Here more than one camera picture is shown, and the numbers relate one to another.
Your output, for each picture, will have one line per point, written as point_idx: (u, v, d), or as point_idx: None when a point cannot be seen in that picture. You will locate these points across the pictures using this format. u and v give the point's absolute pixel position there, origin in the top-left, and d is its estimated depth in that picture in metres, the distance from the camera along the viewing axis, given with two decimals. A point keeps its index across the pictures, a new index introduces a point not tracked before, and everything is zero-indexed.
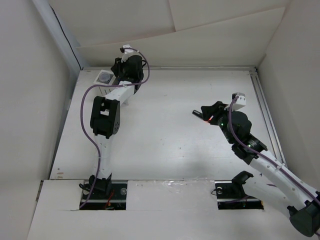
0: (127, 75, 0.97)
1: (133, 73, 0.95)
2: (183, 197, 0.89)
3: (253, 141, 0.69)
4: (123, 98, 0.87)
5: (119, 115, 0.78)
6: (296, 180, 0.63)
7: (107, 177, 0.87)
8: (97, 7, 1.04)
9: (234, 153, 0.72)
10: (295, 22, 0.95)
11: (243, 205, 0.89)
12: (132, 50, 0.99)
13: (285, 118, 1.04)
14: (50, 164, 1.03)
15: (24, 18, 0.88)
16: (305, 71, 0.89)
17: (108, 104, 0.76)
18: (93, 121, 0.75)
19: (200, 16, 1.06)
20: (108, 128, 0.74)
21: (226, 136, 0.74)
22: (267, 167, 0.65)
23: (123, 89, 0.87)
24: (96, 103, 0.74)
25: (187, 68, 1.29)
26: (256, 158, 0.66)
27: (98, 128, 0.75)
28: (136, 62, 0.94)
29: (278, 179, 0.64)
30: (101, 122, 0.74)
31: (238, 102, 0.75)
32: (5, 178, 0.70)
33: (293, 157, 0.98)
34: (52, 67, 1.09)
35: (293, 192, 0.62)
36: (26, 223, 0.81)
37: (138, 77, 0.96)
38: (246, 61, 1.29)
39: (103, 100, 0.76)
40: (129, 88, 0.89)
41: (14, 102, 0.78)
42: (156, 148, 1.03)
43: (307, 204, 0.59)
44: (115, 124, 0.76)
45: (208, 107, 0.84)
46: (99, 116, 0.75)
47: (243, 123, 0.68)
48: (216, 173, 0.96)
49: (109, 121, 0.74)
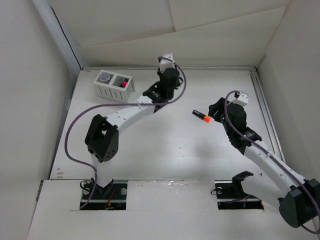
0: (154, 90, 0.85)
1: (162, 89, 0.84)
2: (183, 197, 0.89)
3: (250, 132, 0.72)
4: (131, 120, 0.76)
5: (116, 142, 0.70)
6: (285, 167, 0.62)
7: (104, 186, 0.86)
8: (97, 7, 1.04)
9: (232, 144, 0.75)
10: (295, 22, 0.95)
11: (243, 205, 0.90)
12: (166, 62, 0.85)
13: (285, 118, 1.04)
14: (50, 164, 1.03)
15: (24, 18, 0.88)
16: (305, 71, 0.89)
17: (107, 126, 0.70)
18: (88, 140, 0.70)
19: (200, 16, 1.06)
20: (98, 152, 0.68)
21: (225, 128, 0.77)
22: (258, 154, 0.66)
23: (137, 110, 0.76)
24: (95, 123, 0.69)
25: (187, 68, 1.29)
26: (249, 146, 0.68)
27: (92, 148, 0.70)
28: (168, 77, 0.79)
29: (267, 165, 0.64)
30: (94, 144, 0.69)
31: (239, 98, 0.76)
32: (6, 178, 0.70)
33: (293, 157, 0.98)
34: (52, 67, 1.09)
35: (280, 178, 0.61)
36: (26, 223, 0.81)
37: (165, 96, 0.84)
38: (246, 61, 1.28)
39: (105, 120, 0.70)
40: (145, 109, 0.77)
41: (14, 102, 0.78)
42: (156, 148, 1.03)
43: (292, 189, 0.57)
44: (108, 152, 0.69)
45: (212, 104, 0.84)
46: (95, 137, 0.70)
47: (238, 113, 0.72)
48: (216, 173, 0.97)
49: (101, 146, 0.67)
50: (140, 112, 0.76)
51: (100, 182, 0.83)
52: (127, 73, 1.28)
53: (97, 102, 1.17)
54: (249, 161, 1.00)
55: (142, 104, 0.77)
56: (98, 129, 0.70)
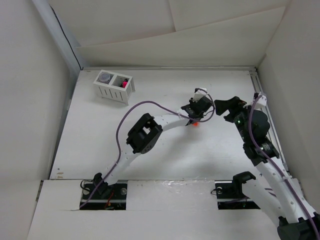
0: (190, 107, 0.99)
1: (197, 108, 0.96)
2: (183, 197, 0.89)
3: (267, 144, 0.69)
4: (171, 125, 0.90)
5: (155, 140, 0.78)
6: (298, 195, 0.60)
7: (109, 183, 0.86)
8: (97, 7, 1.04)
9: (246, 154, 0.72)
10: (296, 22, 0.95)
11: (243, 205, 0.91)
12: (204, 93, 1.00)
13: (286, 119, 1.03)
14: (50, 164, 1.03)
15: (23, 18, 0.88)
16: (306, 72, 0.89)
17: (152, 124, 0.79)
18: (132, 131, 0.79)
19: (200, 16, 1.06)
20: (139, 144, 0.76)
21: (241, 134, 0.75)
22: (273, 174, 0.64)
23: (177, 118, 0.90)
24: (143, 119, 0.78)
25: (186, 68, 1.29)
26: (264, 162, 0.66)
27: (133, 139, 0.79)
28: (206, 102, 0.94)
29: (279, 189, 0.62)
30: (137, 136, 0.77)
31: (259, 102, 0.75)
32: (6, 178, 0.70)
33: (293, 158, 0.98)
34: (52, 66, 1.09)
35: (289, 206, 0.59)
36: (26, 223, 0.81)
37: (197, 114, 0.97)
38: (246, 61, 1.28)
39: (151, 119, 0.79)
40: (183, 119, 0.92)
41: (14, 102, 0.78)
42: (156, 147, 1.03)
43: (300, 220, 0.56)
44: (147, 146, 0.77)
45: (226, 103, 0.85)
46: (139, 131, 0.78)
47: (261, 124, 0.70)
48: (217, 174, 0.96)
49: (144, 139, 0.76)
50: (178, 120, 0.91)
51: (108, 178, 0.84)
52: (126, 73, 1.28)
53: (96, 102, 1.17)
54: (249, 162, 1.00)
55: (181, 115, 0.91)
56: (144, 125, 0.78)
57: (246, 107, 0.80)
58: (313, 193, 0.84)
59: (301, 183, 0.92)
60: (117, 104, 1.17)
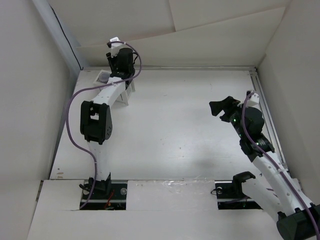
0: (117, 69, 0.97)
1: (125, 67, 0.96)
2: (183, 197, 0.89)
3: (262, 140, 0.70)
4: (114, 96, 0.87)
5: (110, 120, 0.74)
6: (294, 187, 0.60)
7: (105, 178, 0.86)
8: (97, 7, 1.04)
9: (243, 150, 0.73)
10: (296, 22, 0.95)
11: (243, 205, 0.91)
12: (119, 43, 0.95)
13: (285, 118, 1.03)
14: (50, 164, 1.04)
15: (24, 18, 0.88)
16: (305, 71, 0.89)
17: (97, 107, 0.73)
18: (83, 128, 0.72)
19: (200, 16, 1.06)
20: (99, 134, 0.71)
21: (238, 132, 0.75)
22: (268, 168, 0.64)
23: (113, 88, 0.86)
24: (84, 109, 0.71)
25: (187, 68, 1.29)
26: (260, 156, 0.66)
27: (89, 134, 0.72)
28: (126, 54, 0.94)
29: (276, 181, 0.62)
30: (91, 128, 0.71)
31: (252, 99, 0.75)
32: (6, 177, 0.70)
33: (293, 157, 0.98)
34: (52, 66, 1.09)
35: (286, 197, 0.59)
36: (26, 222, 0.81)
37: (129, 72, 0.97)
38: (246, 61, 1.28)
39: (92, 104, 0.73)
40: (119, 86, 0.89)
41: (15, 102, 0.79)
42: (156, 147, 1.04)
43: (297, 211, 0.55)
44: (107, 129, 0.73)
45: (221, 102, 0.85)
46: (89, 122, 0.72)
47: (256, 119, 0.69)
48: (216, 174, 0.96)
49: (101, 127, 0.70)
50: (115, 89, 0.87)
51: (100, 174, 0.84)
52: None
53: None
54: (248, 161, 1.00)
55: (116, 83, 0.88)
56: (89, 114, 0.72)
57: (241, 106, 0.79)
58: (313, 193, 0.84)
59: (301, 183, 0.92)
60: (117, 104, 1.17)
